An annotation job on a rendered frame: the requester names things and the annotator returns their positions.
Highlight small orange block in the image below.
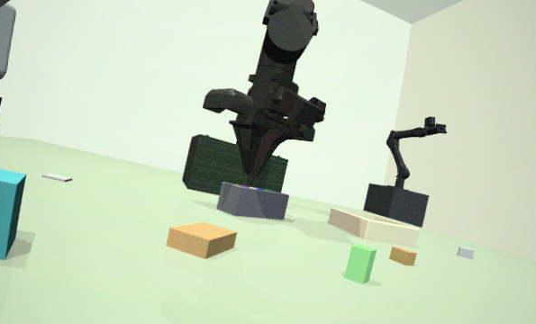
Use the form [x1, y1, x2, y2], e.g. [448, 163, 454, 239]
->
[389, 247, 417, 266]

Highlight tan flat box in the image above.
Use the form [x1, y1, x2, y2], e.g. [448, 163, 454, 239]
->
[166, 222, 237, 259]

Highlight white flat bar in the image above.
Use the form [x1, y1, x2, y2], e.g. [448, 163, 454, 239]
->
[42, 174, 72, 182]

